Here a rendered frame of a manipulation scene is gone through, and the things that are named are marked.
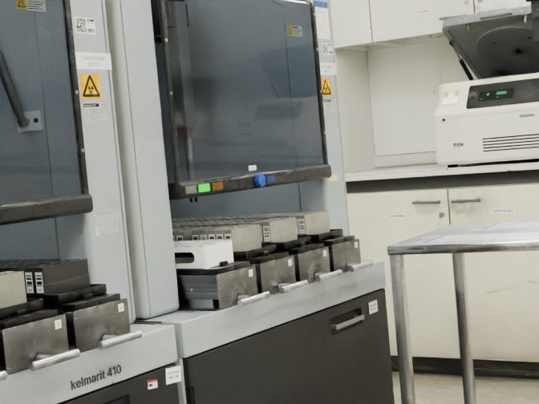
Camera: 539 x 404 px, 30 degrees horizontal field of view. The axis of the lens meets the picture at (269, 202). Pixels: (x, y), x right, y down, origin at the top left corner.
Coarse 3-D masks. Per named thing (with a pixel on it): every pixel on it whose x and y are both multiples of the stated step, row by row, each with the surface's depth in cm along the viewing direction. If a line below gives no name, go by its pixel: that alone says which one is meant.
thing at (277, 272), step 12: (264, 252) 220; (276, 252) 223; (288, 252) 224; (252, 264) 216; (264, 264) 215; (276, 264) 219; (288, 264) 223; (264, 276) 215; (276, 276) 219; (288, 276) 222; (264, 288) 215; (276, 288) 218; (288, 288) 214
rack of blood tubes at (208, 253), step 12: (180, 240) 220; (192, 240) 217; (204, 240) 216; (216, 240) 212; (228, 240) 211; (192, 252) 206; (204, 252) 204; (216, 252) 207; (228, 252) 211; (180, 264) 208; (192, 264) 206; (204, 264) 205; (216, 264) 207
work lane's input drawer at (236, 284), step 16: (176, 272) 208; (192, 272) 206; (208, 272) 203; (224, 272) 204; (240, 272) 208; (192, 288) 205; (208, 288) 203; (224, 288) 203; (240, 288) 207; (256, 288) 212; (224, 304) 202; (240, 304) 201
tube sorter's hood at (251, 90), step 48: (192, 0) 211; (240, 0) 225; (288, 0) 243; (192, 48) 210; (240, 48) 224; (288, 48) 241; (192, 96) 210; (240, 96) 224; (288, 96) 240; (192, 144) 209; (240, 144) 223; (288, 144) 239
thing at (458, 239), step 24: (408, 240) 221; (432, 240) 216; (456, 240) 212; (480, 240) 208; (504, 240) 204; (528, 240) 200; (456, 264) 251; (456, 288) 252; (408, 336) 215; (408, 360) 214; (408, 384) 215
